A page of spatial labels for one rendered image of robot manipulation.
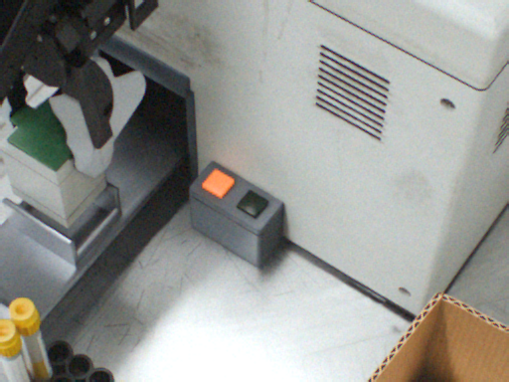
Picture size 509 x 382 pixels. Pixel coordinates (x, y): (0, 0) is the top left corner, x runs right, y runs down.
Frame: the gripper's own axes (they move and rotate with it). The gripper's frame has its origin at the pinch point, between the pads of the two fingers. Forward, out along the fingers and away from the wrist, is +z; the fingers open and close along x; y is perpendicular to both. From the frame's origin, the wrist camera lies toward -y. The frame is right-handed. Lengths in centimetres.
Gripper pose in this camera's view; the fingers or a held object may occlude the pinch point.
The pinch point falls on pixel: (50, 148)
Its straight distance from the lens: 79.8
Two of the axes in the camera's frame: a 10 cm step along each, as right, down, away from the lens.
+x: -8.2, -5.0, 2.9
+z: -0.1, 5.1, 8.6
